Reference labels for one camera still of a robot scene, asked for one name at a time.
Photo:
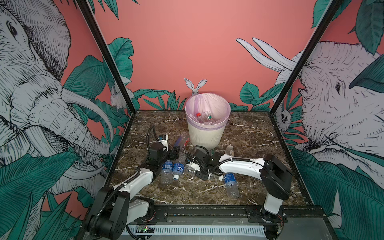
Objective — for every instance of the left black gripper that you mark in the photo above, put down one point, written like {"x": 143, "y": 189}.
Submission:
{"x": 175, "y": 155}

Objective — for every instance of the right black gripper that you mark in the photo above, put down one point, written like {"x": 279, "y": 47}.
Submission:
{"x": 201, "y": 177}

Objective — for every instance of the clear bottle red white label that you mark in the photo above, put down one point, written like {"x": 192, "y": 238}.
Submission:
{"x": 189, "y": 169}

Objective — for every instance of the red label cola bottle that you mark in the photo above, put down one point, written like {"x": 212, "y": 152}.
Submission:
{"x": 200, "y": 118}

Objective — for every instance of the yellow flower label bottle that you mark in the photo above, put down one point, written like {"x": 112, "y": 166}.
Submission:
{"x": 207, "y": 117}

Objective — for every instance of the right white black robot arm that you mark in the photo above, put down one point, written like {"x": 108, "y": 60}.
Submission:
{"x": 276, "y": 177}

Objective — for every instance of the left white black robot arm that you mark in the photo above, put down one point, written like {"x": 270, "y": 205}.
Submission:
{"x": 113, "y": 207}

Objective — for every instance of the white ribbed waste bin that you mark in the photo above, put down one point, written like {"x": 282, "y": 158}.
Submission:
{"x": 207, "y": 139}

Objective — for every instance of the pink plastic bin liner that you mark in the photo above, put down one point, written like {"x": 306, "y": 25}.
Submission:
{"x": 216, "y": 104}

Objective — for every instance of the blue label bottle white cap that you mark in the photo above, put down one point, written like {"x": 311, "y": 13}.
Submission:
{"x": 178, "y": 170}

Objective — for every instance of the clear bottle green band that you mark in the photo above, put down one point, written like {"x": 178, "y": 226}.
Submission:
{"x": 180, "y": 145}

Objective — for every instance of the white slotted vent strip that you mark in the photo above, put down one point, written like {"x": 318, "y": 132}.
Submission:
{"x": 174, "y": 230}

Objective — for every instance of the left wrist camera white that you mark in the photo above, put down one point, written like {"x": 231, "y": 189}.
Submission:
{"x": 163, "y": 139}

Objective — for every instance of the black front rail frame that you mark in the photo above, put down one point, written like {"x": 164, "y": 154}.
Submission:
{"x": 300, "y": 222}

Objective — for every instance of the left black frame post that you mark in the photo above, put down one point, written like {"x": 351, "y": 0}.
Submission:
{"x": 97, "y": 34}

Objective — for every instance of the black frame post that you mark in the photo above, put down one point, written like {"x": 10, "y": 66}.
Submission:
{"x": 97, "y": 34}
{"x": 325, "y": 20}

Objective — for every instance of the right black frame post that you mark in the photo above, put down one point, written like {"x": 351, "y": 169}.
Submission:
{"x": 325, "y": 20}

